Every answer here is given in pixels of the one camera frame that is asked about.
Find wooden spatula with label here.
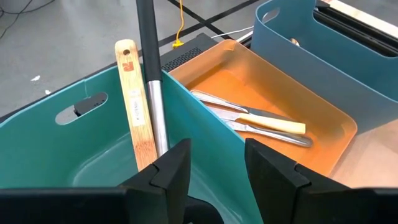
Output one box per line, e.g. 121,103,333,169
114,39,159,172

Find orange plastic bin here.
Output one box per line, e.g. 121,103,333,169
169,39,358,178

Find black slotted spatula steel handle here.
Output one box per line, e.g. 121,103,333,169
136,0,170,158

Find white cable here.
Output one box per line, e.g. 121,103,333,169
211,26,255,40

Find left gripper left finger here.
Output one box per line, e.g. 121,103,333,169
119,138,193,224

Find black floor cable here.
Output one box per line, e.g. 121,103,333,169
0,0,56,41

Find green plastic bin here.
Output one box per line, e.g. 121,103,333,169
0,63,265,224

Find black metal table frame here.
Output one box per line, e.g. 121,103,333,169
313,0,398,58

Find blue plastic bin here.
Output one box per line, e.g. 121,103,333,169
250,0,398,134

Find yellow extension cable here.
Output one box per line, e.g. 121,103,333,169
172,0,187,50

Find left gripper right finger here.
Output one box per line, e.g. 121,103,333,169
244,138,351,224

